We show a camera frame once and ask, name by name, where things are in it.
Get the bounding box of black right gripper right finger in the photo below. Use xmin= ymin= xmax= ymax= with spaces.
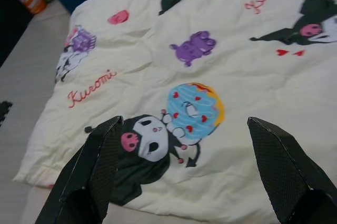
xmin=247 ymin=116 xmax=337 ymax=224

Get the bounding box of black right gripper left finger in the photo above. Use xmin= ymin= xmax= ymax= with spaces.
xmin=35 ymin=115 xmax=124 ymax=224

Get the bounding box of cream cartoon print quilt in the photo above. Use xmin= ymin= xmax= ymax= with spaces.
xmin=13 ymin=0 xmax=337 ymax=224

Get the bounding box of black desk side panel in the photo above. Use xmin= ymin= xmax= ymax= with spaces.
xmin=0 ymin=0 xmax=35 ymax=67

